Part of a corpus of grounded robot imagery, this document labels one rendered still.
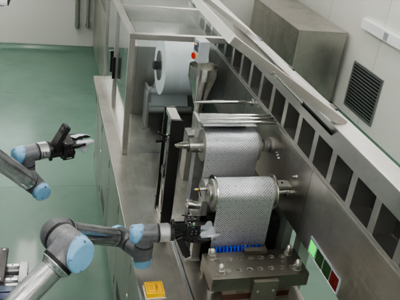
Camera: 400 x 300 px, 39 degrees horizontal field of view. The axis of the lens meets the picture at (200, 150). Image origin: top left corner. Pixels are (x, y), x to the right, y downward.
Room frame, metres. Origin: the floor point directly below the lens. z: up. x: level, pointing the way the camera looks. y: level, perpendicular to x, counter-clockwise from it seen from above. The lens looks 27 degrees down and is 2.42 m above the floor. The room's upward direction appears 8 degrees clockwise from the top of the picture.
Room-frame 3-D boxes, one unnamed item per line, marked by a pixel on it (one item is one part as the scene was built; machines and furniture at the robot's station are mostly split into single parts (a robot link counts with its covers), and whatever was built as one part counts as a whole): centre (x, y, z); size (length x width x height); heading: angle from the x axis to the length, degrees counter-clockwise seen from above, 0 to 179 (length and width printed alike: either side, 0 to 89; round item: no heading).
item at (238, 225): (1.90, -0.21, 1.13); 0.23 x 0.01 x 0.18; 107
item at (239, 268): (1.80, -0.28, 1.00); 0.40 x 0.16 x 0.06; 107
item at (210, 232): (1.85, -0.09, 1.11); 0.09 x 0.03 x 0.06; 106
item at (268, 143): (2.25, -0.28, 1.34); 0.07 x 0.07 x 0.07; 17
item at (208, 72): (2.64, 0.04, 1.50); 0.14 x 0.14 x 0.06
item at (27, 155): (2.09, 0.74, 1.21); 0.11 x 0.08 x 0.09; 131
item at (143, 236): (1.79, 0.17, 1.11); 0.11 x 0.08 x 0.09; 107
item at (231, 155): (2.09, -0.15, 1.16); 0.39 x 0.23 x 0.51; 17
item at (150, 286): (1.70, 0.10, 0.91); 0.07 x 0.07 x 0.02; 17
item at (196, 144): (2.16, 0.02, 1.34); 0.06 x 0.06 x 0.06; 17
